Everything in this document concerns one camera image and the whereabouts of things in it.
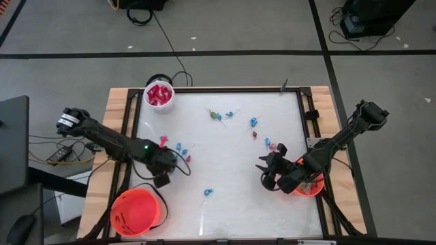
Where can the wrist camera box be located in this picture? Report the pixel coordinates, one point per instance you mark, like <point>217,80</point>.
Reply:
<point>161,180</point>
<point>268,183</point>

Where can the black metal beam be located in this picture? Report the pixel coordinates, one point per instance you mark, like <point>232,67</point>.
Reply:
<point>54,180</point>

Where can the green wrapped lollipop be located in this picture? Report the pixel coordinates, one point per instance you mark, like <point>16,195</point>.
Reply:
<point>213,115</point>

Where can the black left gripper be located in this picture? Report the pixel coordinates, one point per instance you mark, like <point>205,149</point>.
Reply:
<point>163,161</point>

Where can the red Skittles pack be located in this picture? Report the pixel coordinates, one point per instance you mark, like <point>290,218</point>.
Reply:
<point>166,93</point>
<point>156,101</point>
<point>153,91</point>

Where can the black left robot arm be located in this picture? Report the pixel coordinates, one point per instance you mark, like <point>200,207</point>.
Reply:
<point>102,136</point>

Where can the black floor box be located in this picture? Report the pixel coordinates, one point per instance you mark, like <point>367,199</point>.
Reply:
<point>143,4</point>

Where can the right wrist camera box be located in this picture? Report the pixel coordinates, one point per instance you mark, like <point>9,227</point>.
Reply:
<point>268,183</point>

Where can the black computer mouse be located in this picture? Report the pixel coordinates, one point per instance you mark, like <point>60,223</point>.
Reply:
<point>20,229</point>

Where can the red tag on arm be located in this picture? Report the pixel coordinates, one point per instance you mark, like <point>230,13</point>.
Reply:
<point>163,141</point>

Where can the dark grey monitor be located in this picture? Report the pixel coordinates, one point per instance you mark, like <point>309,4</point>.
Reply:
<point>13,146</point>

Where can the white plastic bucket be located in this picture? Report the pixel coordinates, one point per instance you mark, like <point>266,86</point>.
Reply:
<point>163,109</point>

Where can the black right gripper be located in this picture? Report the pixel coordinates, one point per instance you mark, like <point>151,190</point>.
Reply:
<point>281,165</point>

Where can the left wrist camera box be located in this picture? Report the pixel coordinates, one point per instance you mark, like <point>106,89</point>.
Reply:
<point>161,180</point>

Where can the red lollipop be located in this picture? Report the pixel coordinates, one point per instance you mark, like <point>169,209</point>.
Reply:
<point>254,135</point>
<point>188,159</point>
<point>273,146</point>

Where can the black power adapter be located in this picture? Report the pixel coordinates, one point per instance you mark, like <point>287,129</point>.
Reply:
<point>59,154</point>

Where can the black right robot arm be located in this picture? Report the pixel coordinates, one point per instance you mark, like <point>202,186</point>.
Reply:
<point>340,143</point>

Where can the white box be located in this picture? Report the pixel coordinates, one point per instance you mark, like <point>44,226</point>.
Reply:
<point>73,204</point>

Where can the black equipment case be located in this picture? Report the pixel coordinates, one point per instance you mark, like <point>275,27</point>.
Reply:
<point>371,17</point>

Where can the clear plastic wrapper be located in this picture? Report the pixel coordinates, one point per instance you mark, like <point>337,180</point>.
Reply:
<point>147,126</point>

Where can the orange plastic bucket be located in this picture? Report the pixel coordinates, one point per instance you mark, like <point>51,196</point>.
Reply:
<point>318,190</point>

